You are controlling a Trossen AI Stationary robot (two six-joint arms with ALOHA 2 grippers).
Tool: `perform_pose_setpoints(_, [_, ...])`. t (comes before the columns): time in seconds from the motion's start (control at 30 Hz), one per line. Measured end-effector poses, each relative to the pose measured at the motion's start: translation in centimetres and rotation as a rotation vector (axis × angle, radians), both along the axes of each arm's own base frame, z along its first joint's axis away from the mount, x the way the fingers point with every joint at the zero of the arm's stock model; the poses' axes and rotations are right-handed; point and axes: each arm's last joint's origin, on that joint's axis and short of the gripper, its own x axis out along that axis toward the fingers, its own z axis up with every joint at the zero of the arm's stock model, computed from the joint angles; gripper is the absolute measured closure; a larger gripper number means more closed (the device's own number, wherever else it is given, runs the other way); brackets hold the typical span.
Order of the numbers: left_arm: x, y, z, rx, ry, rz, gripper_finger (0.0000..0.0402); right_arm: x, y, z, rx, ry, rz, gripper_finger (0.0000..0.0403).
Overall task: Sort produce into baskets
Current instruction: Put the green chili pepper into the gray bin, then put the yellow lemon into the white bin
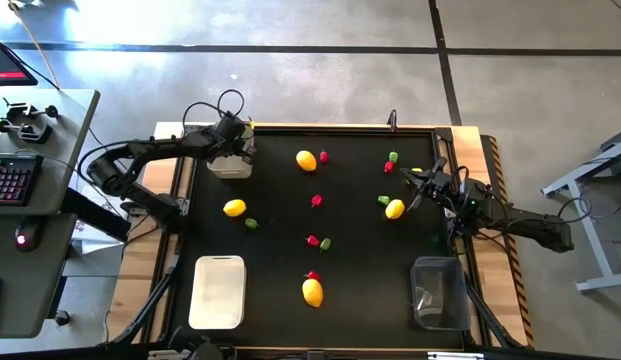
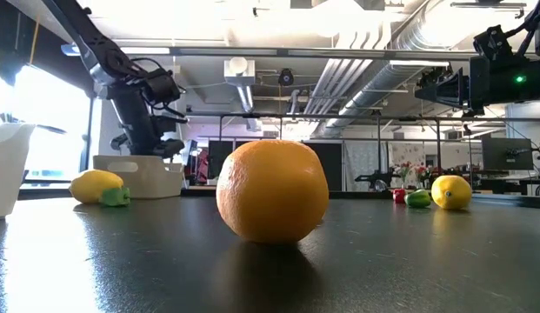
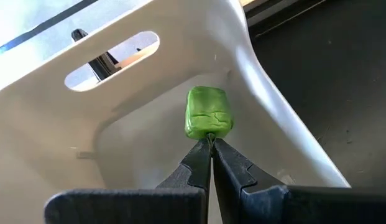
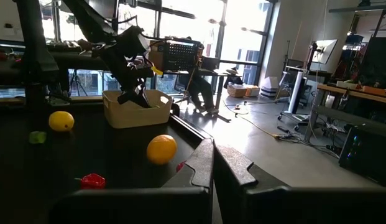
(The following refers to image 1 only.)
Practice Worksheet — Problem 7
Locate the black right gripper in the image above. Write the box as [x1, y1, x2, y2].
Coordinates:
[399, 157, 464, 212]

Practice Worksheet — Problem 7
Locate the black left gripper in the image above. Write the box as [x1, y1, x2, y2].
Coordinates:
[202, 124, 257, 166]

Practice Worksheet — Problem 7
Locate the orange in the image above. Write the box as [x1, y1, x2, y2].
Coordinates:
[301, 277, 325, 309]

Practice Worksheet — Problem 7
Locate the small white plastic basket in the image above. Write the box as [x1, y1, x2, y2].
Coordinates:
[206, 133, 255, 180]

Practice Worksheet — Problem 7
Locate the grey transparent plastic bin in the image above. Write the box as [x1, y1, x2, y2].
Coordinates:
[409, 255, 472, 332]

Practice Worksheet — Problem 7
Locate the large white plastic basket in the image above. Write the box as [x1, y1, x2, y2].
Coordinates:
[188, 254, 248, 331]

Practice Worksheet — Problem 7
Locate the yellow black hazard tape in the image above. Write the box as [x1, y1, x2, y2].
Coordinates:
[487, 134, 535, 347]

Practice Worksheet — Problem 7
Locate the black support strut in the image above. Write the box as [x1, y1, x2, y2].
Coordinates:
[463, 277, 524, 350]
[112, 264, 179, 346]

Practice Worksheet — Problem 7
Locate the grey desk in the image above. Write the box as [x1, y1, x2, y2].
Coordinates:
[0, 88, 101, 217]
[0, 213, 79, 339]

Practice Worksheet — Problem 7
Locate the black bench clamp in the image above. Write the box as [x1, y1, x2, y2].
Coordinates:
[0, 119, 55, 145]
[2, 97, 60, 122]

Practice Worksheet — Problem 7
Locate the black computer mouse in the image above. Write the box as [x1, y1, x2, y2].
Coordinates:
[13, 219, 44, 253]

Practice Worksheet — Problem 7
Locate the black backlit keyboard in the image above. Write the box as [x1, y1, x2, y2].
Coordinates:
[0, 153, 45, 207]

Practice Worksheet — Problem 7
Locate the computer monitor with red line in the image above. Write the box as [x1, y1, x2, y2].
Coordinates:
[0, 32, 39, 88]

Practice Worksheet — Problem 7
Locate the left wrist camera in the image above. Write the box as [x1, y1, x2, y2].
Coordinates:
[217, 115, 248, 140]

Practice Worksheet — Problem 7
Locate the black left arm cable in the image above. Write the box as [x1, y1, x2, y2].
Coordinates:
[181, 88, 246, 132]

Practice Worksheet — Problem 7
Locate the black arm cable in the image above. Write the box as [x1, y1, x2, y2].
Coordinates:
[557, 196, 592, 225]
[181, 88, 246, 132]

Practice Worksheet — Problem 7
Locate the black aluminium table frame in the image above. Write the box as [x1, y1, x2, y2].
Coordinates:
[139, 122, 494, 352]

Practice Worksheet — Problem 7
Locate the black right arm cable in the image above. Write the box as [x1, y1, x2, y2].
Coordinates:
[557, 196, 592, 225]

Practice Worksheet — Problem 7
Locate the grey metal frame stand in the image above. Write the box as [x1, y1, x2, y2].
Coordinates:
[541, 127, 621, 294]

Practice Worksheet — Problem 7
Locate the thin beige cord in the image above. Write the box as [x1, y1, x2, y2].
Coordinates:
[7, 0, 61, 91]

